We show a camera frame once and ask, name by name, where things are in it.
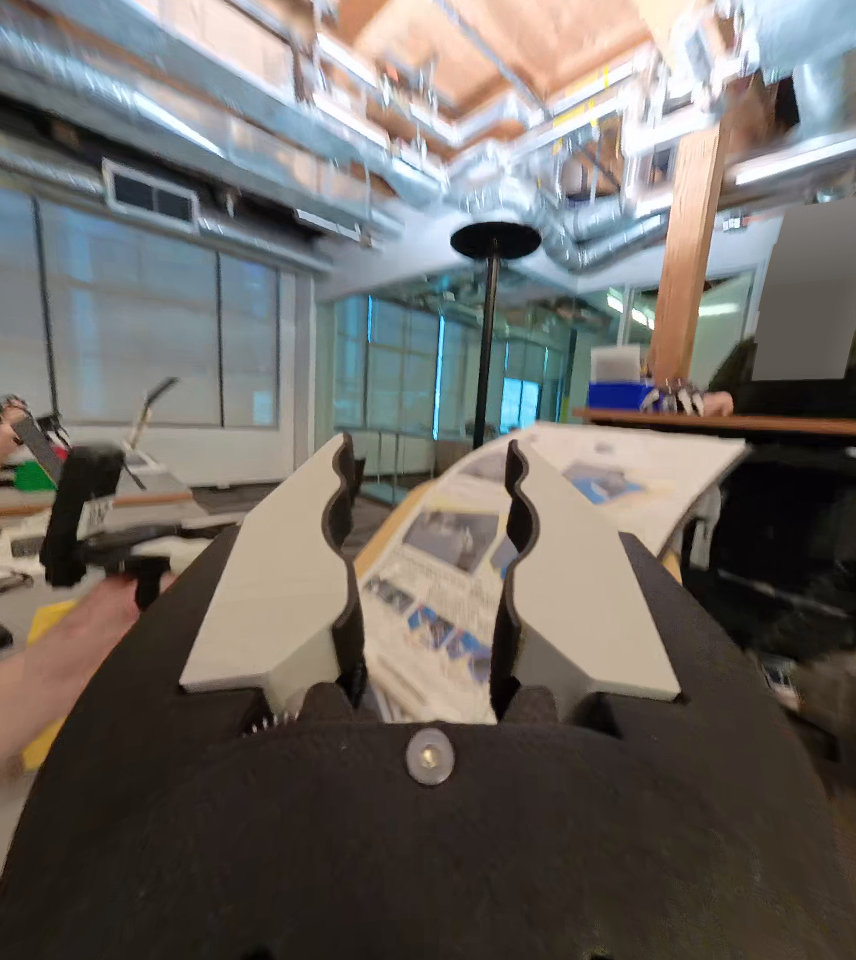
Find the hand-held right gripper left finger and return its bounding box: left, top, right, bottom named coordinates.
left=177, top=432, right=368, bottom=710

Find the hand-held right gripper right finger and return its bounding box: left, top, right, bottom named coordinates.
left=488, top=438, right=682, bottom=723

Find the yellow plastic bin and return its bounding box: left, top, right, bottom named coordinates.
left=21, top=600, right=83, bottom=772

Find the person's left forearm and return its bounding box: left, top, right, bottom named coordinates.
left=0, top=630, right=110, bottom=800

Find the person's left hand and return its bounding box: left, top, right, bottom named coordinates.
left=64, top=573, right=178, bottom=680

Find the instruction sheet on stand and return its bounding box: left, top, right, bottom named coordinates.
left=355, top=480, right=688, bottom=586

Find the printed instruction sheet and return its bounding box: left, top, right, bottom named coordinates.
left=356, top=422, right=748, bottom=727

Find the black office chair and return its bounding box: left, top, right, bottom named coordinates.
left=686, top=442, right=856, bottom=661

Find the black floor lamp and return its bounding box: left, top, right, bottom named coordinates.
left=449, top=221, right=543, bottom=451

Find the wooden pillar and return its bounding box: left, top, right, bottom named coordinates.
left=653, top=123, right=733, bottom=384

